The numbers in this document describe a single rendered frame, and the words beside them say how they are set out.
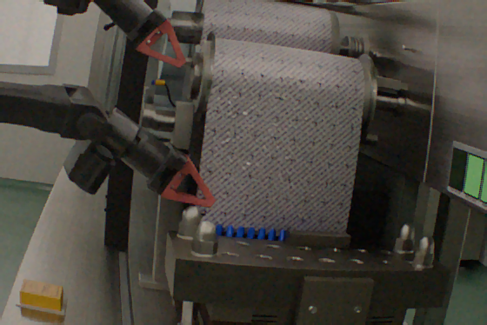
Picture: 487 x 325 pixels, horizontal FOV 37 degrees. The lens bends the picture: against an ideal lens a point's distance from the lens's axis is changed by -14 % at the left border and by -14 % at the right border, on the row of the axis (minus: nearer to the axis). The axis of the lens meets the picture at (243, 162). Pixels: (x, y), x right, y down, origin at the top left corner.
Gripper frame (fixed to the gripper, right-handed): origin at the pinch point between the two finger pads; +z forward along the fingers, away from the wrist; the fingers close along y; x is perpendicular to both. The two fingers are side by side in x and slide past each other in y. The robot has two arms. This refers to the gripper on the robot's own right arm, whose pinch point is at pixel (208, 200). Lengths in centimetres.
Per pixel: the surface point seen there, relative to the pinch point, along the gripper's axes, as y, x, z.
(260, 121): 0.2, 13.7, -0.9
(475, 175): 30.4, 24.8, 20.1
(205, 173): 0.2, 3.0, -2.8
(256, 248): 10.6, -0.7, 7.2
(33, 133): -556, -98, -49
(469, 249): -376, 44, 257
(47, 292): 11.6, -24.9, -13.6
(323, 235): 6.4, 5.9, 15.4
